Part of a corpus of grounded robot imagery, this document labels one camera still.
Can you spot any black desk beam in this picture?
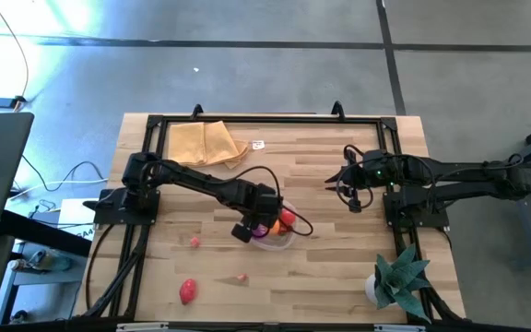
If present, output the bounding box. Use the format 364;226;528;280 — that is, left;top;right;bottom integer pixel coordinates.
0;209;92;257

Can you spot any thick black cable loop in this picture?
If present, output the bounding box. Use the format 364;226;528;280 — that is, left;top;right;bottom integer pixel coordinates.
85;223;115;313

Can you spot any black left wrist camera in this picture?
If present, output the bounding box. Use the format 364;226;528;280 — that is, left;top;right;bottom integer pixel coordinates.
230;222;254;244

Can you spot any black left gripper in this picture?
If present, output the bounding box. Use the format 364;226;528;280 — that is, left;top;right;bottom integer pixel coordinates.
235;182;289;231

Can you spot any green artificial succulent plant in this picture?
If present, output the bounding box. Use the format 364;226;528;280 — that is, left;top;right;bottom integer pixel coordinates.
373;243;432;324

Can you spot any thin orange floor cable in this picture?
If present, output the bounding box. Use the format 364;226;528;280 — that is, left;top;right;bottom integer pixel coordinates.
0;0;30;113

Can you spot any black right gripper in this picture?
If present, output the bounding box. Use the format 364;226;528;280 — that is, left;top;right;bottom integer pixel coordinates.
324;148;395;198

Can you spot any silver metal bracket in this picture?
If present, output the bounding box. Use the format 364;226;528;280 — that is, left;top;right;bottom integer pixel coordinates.
373;324;426;332
115;322;170;332

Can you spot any folded yellow cloth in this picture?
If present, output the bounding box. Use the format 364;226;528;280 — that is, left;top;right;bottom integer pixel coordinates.
167;120;251;171

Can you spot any white floor cable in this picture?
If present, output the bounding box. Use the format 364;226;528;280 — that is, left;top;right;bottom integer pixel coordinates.
8;177;110;200

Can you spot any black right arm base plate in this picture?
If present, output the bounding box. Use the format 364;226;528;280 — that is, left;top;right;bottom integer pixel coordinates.
383;191;451;230

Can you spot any white plant pot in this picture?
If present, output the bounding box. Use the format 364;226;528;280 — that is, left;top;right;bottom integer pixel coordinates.
364;274;384;306

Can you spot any light blue shelf rack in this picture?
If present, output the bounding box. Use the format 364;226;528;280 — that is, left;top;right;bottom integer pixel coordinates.
0;242;87;326

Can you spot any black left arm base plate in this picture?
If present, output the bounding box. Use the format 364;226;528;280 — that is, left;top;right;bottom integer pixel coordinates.
83;186;160;226

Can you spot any large red toy pepper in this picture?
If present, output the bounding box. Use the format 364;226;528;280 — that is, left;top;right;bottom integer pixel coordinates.
179;278;198;306

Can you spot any clear plastic tupperware container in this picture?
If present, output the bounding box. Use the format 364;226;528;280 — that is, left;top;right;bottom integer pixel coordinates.
249;200;300;253

